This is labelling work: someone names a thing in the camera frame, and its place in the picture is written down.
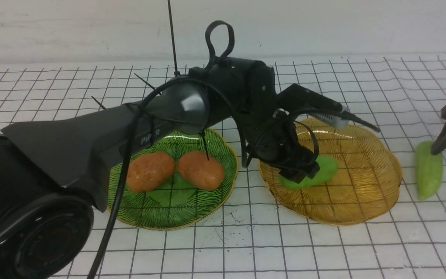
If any amber transparent plastic plate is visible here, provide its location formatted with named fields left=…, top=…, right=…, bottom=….
left=259, top=118, right=402, bottom=226

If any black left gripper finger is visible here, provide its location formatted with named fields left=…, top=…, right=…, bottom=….
left=278, top=157, right=320, bottom=183

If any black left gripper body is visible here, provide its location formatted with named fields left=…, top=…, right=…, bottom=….
left=238, top=109, right=316, bottom=168

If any green bitter gourd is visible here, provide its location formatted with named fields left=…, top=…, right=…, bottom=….
left=415, top=141, right=444, bottom=201

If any green cucumber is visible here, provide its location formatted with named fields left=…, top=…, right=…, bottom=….
left=278, top=155, right=338, bottom=189

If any green transparent plastic plate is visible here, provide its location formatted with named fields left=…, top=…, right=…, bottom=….
left=117, top=129, right=239, bottom=230

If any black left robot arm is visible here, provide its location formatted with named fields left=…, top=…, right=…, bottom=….
left=0, top=58, right=320, bottom=279

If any orange potato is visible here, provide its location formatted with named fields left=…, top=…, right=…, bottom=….
left=126, top=152, right=175, bottom=193
left=178, top=151, right=225, bottom=192

